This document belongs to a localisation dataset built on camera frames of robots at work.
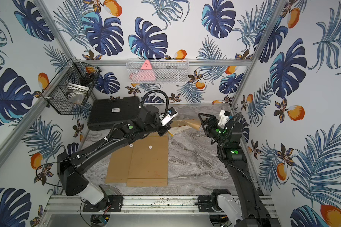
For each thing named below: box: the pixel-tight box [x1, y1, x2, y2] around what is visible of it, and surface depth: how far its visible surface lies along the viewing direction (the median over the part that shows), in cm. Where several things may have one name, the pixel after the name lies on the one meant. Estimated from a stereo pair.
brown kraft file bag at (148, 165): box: [126, 136, 169, 187], surface depth 88 cm
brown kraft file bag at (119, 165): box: [105, 144, 134, 184], surface depth 86 cm
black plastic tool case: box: [87, 96, 141, 131], surface depth 111 cm
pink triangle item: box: [131, 59, 157, 82], surface depth 92 cm
